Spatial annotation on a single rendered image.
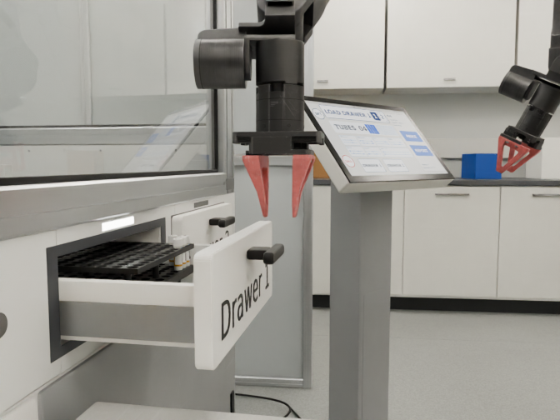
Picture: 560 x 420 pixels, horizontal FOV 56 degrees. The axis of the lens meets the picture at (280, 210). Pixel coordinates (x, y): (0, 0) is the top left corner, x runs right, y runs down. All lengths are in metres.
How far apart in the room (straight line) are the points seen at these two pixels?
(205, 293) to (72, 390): 0.20
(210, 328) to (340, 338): 1.21
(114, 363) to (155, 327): 0.17
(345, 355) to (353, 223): 0.41
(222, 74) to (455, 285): 3.25
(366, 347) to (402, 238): 2.04
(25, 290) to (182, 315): 0.14
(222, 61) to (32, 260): 0.29
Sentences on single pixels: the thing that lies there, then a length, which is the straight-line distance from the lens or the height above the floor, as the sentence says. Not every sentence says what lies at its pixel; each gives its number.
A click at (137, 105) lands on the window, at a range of 0.77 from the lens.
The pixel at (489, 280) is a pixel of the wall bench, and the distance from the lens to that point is 3.80.
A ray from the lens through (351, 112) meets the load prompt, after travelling 1.61.
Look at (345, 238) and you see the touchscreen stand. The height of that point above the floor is 0.78.
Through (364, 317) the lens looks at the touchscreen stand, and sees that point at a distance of 1.63.
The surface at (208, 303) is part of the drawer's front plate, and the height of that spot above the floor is 0.88.
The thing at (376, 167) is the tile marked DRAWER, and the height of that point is 1.00.
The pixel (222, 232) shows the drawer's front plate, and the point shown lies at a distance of 1.03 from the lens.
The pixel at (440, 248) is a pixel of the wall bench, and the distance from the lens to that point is 3.69.
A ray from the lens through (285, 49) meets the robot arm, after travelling 0.62.
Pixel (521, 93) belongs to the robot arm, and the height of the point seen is 1.16.
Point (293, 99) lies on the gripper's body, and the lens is 0.61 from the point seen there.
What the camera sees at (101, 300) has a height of 0.88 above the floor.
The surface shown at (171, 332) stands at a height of 0.85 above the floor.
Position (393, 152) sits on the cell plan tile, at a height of 1.04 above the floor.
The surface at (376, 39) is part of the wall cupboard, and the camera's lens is 4.04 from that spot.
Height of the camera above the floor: 1.01
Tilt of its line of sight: 5 degrees down
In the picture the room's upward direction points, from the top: straight up
